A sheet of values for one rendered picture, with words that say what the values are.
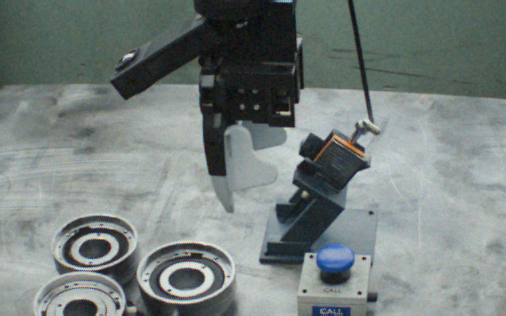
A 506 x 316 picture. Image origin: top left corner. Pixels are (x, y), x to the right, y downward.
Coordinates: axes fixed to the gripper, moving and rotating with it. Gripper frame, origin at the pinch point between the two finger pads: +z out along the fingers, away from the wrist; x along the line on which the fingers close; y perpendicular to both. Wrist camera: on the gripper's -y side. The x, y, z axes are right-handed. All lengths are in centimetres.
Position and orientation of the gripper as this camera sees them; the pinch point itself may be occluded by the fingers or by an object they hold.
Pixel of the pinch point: (226, 185)
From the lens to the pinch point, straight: 88.0
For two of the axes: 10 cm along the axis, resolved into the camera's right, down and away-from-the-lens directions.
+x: 1.6, -5.5, 8.2
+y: 9.9, 0.4, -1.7
